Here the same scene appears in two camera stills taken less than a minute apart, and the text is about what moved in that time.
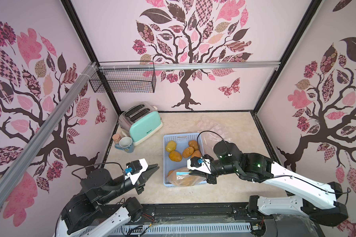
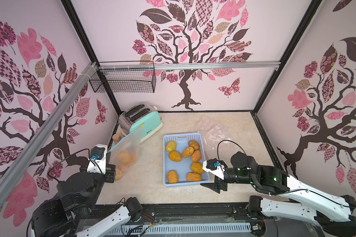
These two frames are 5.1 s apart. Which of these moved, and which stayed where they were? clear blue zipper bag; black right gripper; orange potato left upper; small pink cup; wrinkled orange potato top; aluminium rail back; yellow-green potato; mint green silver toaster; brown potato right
Moved: wrinkled orange potato top; clear blue zipper bag; black right gripper
Stayed: aluminium rail back; small pink cup; yellow-green potato; brown potato right; mint green silver toaster; orange potato left upper
